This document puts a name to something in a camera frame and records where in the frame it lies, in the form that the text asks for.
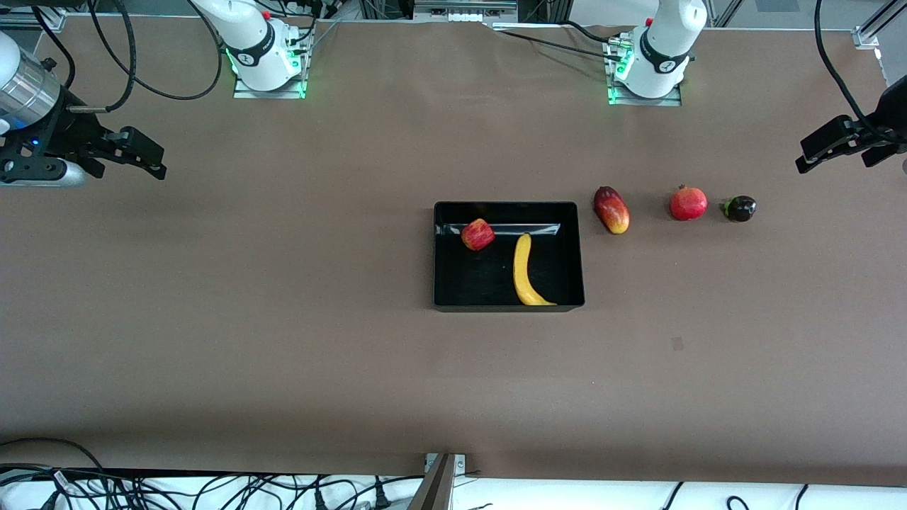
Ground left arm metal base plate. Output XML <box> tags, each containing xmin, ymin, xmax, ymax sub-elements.
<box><xmin>606</xmin><ymin>35</ymin><xmax>683</xmax><ymax>108</ymax></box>

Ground grey metal device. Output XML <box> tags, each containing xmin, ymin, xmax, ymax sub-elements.
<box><xmin>413</xmin><ymin>0</ymin><xmax>519</xmax><ymax>23</ymax></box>

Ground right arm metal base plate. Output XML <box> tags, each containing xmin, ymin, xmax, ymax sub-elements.
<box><xmin>232</xmin><ymin>41</ymin><xmax>309</xmax><ymax>100</ymax></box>

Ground aluminium frame profile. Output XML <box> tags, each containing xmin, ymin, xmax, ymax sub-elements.
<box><xmin>852</xmin><ymin>0</ymin><xmax>907</xmax><ymax>50</ymax></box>

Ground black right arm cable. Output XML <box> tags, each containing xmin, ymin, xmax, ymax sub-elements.
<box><xmin>32</xmin><ymin>0</ymin><xmax>225</xmax><ymax>114</ymax></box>

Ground metal bracket at table edge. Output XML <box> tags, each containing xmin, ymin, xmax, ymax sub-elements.
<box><xmin>407</xmin><ymin>453</ymin><xmax>468</xmax><ymax>510</ymax></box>

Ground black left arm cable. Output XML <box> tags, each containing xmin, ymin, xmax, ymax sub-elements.
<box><xmin>813</xmin><ymin>0</ymin><xmax>879</xmax><ymax>135</ymax></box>

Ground black cable to arm base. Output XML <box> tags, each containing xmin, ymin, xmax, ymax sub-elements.
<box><xmin>495</xmin><ymin>20</ymin><xmax>626</xmax><ymax>63</ymax></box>

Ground red yellow mango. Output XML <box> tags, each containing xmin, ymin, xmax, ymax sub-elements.
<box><xmin>593</xmin><ymin>186</ymin><xmax>631</xmax><ymax>235</ymax></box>

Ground tangled black cables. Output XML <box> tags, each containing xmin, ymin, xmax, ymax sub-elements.
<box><xmin>0</xmin><ymin>464</ymin><xmax>426</xmax><ymax>510</ymax></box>

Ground long arched black cable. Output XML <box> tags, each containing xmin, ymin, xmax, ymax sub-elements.
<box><xmin>0</xmin><ymin>437</ymin><xmax>107</xmax><ymax>474</ymax></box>

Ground red apple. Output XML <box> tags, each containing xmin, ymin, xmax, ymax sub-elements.
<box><xmin>461</xmin><ymin>218</ymin><xmax>496</xmax><ymax>251</ymax></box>

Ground yellow banana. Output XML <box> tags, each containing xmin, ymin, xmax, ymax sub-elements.
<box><xmin>513</xmin><ymin>233</ymin><xmax>558</xmax><ymax>307</ymax></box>

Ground dark purple mangosteen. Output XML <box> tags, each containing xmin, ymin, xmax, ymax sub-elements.
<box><xmin>721</xmin><ymin>195</ymin><xmax>757</xmax><ymax>223</ymax></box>

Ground black rectangular plastic box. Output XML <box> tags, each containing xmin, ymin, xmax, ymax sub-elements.
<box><xmin>433</xmin><ymin>201</ymin><xmax>586</xmax><ymax>312</ymax></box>

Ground red pomegranate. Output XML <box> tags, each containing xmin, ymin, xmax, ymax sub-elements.
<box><xmin>670</xmin><ymin>185</ymin><xmax>709</xmax><ymax>222</ymax></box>

